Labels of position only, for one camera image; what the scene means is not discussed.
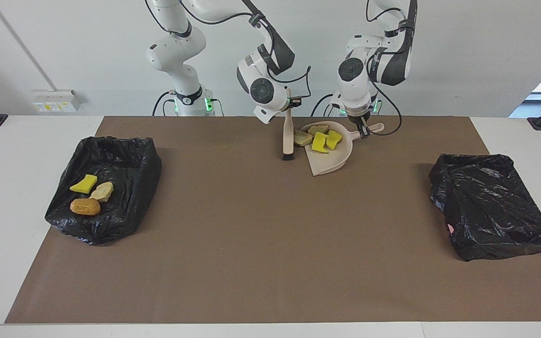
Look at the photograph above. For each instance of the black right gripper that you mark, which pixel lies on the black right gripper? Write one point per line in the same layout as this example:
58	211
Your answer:
295	102

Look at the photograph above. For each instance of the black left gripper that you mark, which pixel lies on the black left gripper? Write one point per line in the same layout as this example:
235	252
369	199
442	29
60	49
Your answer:
360	123

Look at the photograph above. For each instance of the green and yellow sponge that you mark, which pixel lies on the green and yellow sponge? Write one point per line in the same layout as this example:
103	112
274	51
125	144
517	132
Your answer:
334	139

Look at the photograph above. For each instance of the beige hand brush black bristles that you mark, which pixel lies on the beige hand brush black bristles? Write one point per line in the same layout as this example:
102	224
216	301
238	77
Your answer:
288	136

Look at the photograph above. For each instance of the beige crumbly foam chunk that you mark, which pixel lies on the beige crumbly foam chunk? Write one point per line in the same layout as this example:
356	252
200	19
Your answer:
318	129
302	138
102	191

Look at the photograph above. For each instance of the large yellow sponge piece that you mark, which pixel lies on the large yellow sponge piece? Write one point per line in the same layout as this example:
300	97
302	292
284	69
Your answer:
320	143

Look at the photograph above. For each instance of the beige plastic dustpan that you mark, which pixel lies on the beige plastic dustpan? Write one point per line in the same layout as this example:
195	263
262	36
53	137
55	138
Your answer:
329	159

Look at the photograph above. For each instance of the small yellow sponge piece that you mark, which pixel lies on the small yellow sponge piece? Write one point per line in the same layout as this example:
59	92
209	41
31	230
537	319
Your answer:
83	184

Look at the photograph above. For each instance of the brown bread roll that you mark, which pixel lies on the brown bread roll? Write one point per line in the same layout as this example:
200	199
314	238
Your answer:
85	207

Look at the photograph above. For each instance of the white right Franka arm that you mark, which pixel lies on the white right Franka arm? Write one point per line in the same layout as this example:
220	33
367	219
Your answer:
266	89

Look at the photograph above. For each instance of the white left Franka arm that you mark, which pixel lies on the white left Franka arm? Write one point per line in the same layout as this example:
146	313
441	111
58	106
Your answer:
355	80

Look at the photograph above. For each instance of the black bagged bin pink mark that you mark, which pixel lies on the black bagged bin pink mark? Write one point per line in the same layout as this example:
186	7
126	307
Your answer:
491	206

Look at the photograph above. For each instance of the brown table mat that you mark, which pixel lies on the brown table mat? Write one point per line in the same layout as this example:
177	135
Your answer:
270	272

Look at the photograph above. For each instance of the white wall socket box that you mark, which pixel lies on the white wall socket box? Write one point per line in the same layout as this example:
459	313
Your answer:
57	101

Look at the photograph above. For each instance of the white wall conduit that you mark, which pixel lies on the white wall conduit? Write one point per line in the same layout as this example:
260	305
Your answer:
17	44

